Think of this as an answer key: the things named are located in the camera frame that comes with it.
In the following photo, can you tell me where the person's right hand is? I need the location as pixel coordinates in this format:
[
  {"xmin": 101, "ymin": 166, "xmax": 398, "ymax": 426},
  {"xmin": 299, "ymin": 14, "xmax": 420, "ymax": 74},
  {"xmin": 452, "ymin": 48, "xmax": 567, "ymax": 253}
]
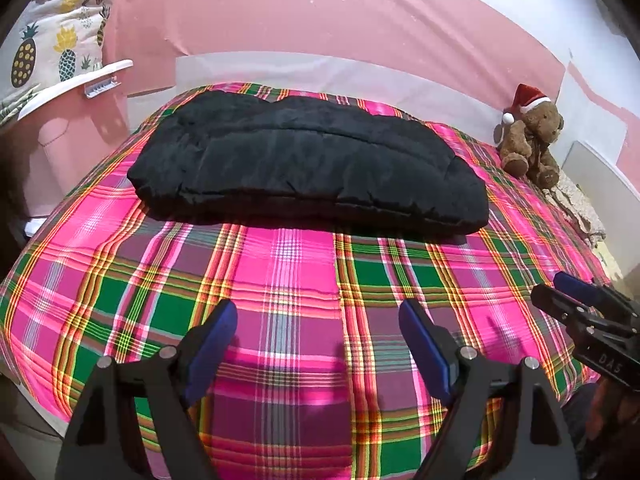
[{"xmin": 586, "ymin": 377, "xmax": 640, "ymax": 443}]

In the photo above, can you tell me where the floral cloth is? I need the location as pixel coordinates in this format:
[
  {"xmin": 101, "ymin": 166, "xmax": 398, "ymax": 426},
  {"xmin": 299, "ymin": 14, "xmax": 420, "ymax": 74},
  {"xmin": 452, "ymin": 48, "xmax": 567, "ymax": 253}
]
[{"xmin": 542, "ymin": 167, "xmax": 608, "ymax": 248}]

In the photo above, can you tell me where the pink green plaid bed blanket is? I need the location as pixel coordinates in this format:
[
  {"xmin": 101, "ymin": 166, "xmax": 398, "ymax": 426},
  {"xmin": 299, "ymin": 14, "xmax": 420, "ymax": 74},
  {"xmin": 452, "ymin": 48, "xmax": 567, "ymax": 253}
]
[{"xmin": 0, "ymin": 81, "xmax": 616, "ymax": 480}]

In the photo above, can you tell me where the white panel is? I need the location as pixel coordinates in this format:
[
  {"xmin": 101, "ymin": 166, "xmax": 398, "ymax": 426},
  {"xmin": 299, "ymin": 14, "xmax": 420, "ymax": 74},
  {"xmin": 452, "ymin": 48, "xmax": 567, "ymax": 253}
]
[{"xmin": 562, "ymin": 140, "xmax": 636, "ymax": 281}]

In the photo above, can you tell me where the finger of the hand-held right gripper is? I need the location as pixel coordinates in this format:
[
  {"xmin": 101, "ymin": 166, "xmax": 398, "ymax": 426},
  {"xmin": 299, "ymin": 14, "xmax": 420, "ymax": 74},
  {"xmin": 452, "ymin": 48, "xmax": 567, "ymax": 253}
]
[
  {"xmin": 530, "ymin": 284, "xmax": 597, "ymax": 332},
  {"xmin": 553, "ymin": 271, "xmax": 632, "ymax": 312}
]

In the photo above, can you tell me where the pineapple print cloth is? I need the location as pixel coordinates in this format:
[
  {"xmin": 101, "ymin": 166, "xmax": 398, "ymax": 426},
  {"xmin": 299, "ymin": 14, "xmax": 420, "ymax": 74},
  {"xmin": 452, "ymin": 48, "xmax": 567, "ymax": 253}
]
[{"xmin": 0, "ymin": 0, "xmax": 121, "ymax": 126}]

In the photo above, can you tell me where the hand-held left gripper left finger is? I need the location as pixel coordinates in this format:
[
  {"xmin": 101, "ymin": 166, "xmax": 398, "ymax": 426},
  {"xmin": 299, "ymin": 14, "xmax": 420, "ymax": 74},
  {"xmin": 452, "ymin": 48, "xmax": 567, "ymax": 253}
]
[{"xmin": 55, "ymin": 299, "xmax": 239, "ymax": 480}]

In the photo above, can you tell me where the clear ribbed plastic holder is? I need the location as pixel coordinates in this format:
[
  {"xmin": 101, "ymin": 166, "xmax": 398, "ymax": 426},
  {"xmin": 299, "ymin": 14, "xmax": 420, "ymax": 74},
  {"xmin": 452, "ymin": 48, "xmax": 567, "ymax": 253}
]
[{"xmin": 84, "ymin": 76, "xmax": 122, "ymax": 99}]

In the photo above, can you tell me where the yellow printed sheet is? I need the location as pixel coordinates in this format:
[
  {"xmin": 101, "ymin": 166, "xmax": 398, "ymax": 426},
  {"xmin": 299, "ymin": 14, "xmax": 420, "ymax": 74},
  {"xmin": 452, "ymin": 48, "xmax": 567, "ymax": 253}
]
[{"xmin": 592, "ymin": 237, "xmax": 626, "ymax": 283}]

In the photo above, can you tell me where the person's jeans leg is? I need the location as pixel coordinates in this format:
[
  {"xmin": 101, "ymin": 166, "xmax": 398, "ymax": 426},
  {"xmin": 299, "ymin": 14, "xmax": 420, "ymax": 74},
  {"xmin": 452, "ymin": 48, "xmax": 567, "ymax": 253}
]
[{"xmin": 562, "ymin": 382, "xmax": 601, "ymax": 461}]

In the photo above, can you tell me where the pink cabinet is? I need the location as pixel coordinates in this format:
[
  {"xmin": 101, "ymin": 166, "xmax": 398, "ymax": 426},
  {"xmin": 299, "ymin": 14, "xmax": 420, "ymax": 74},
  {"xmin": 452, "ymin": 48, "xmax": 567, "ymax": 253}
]
[{"xmin": 22, "ymin": 67, "xmax": 151, "ymax": 221}]

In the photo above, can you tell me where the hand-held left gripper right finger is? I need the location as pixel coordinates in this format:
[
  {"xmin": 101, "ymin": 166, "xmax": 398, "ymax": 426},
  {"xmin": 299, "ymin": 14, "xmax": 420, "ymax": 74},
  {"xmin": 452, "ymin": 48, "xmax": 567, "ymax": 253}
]
[{"xmin": 398, "ymin": 298, "xmax": 581, "ymax": 480}]

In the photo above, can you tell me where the brown teddy bear santa hat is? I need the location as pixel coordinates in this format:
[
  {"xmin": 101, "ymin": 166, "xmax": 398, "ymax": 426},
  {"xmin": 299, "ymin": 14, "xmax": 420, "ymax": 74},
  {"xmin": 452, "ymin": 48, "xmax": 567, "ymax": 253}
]
[{"xmin": 496, "ymin": 83, "xmax": 565, "ymax": 191}]

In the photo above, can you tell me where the black puffer jacket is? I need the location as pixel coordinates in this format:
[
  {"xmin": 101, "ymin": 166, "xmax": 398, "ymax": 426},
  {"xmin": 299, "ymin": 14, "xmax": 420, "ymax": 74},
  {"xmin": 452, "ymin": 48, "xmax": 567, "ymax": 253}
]
[{"xmin": 126, "ymin": 91, "xmax": 491, "ymax": 246}]

